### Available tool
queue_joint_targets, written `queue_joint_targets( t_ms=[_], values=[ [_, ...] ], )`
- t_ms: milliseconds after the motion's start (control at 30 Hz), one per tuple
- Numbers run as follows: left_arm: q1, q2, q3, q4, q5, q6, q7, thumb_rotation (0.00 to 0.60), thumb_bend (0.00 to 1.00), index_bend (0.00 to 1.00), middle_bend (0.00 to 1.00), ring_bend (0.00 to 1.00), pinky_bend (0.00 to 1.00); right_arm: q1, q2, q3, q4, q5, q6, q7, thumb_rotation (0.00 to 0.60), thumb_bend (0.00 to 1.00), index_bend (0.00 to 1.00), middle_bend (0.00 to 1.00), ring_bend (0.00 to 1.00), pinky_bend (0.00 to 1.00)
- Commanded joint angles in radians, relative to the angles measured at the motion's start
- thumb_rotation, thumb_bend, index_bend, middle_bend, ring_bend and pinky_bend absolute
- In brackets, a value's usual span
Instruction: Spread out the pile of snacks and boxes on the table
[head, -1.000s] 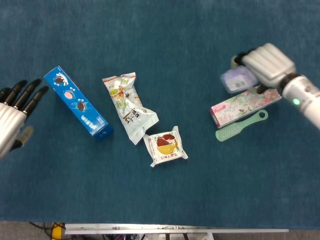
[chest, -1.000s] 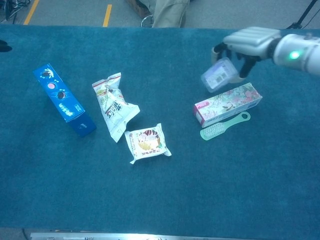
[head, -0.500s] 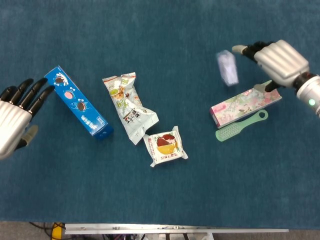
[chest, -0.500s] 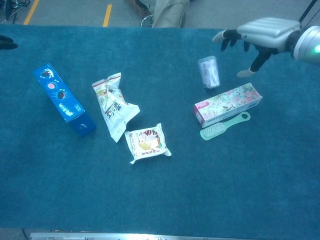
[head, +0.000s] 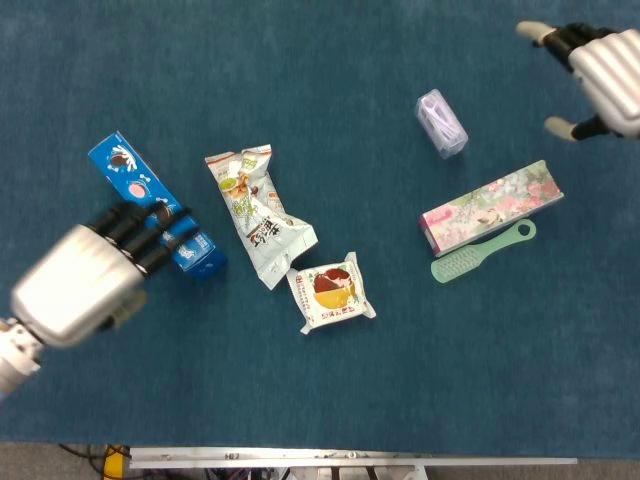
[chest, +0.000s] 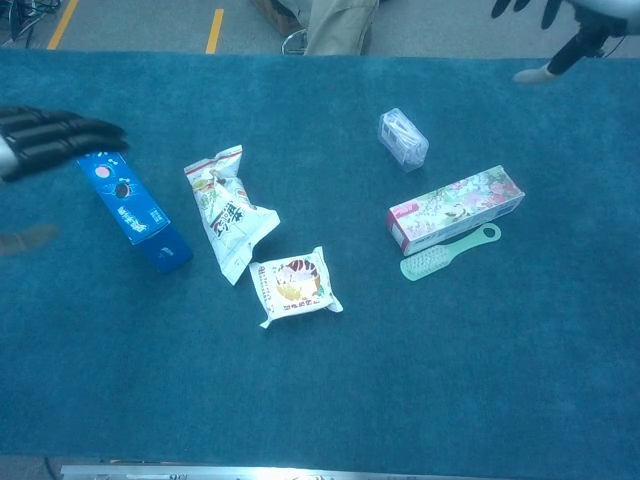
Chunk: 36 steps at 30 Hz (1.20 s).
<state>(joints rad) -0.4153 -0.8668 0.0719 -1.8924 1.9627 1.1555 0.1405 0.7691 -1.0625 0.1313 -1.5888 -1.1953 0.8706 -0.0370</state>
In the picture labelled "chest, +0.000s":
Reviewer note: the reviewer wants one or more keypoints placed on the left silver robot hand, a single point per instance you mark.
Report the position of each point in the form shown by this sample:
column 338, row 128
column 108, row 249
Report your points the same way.
column 50, row 135

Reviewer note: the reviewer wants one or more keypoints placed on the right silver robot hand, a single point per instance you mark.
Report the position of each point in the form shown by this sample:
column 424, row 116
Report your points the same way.
column 600, row 20

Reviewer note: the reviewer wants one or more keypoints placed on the blue cookie box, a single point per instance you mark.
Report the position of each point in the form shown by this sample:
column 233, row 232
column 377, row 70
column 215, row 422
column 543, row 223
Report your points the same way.
column 135, row 215

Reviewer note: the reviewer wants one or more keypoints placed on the long white snack bag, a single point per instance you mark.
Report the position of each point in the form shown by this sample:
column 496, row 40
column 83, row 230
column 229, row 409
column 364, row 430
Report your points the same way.
column 225, row 225

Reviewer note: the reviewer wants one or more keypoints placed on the small white packet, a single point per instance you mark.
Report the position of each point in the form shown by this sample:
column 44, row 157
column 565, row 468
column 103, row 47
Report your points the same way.
column 402, row 140

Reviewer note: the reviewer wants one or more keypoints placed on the pink floral long box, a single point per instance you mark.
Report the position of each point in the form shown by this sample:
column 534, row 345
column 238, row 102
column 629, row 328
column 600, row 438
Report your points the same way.
column 450, row 210

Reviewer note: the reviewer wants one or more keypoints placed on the green plastic brush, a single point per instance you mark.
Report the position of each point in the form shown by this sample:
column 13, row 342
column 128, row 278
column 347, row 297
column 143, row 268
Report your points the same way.
column 425, row 262

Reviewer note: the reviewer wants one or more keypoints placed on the yellow floor tape strip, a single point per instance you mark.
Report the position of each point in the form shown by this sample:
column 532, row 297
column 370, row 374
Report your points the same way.
column 215, row 30
column 62, row 25

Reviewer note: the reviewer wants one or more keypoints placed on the square white pastry packet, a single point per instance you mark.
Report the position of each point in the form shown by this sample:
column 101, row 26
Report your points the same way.
column 295, row 287

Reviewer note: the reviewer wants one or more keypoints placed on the teal felt table cover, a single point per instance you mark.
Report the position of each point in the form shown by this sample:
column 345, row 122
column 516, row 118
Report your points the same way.
column 400, row 375

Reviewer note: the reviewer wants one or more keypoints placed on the aluminium rail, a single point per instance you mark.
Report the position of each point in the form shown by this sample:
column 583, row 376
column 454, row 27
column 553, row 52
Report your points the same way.
column 250, row 472

